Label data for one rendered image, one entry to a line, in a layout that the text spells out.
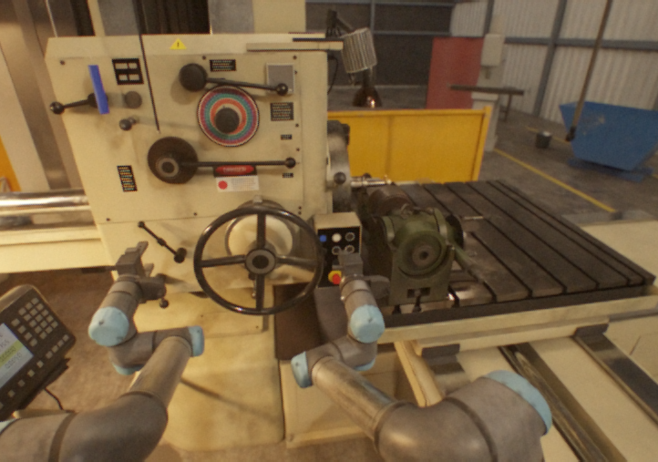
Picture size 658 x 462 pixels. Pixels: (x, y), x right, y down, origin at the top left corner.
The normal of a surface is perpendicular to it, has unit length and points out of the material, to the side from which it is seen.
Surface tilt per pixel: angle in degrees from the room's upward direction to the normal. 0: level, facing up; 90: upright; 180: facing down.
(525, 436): 58
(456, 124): 90
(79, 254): 90
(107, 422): 24
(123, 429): 41
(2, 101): 90
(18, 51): 90
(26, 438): 5
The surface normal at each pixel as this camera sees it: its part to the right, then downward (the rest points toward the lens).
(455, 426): -0.15, -0.79
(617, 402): 0.00, -0.88
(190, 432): -0.09, 0.47
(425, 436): -0.53, -0.55
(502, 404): 0.11, -0.76
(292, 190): 0.15, 0.47
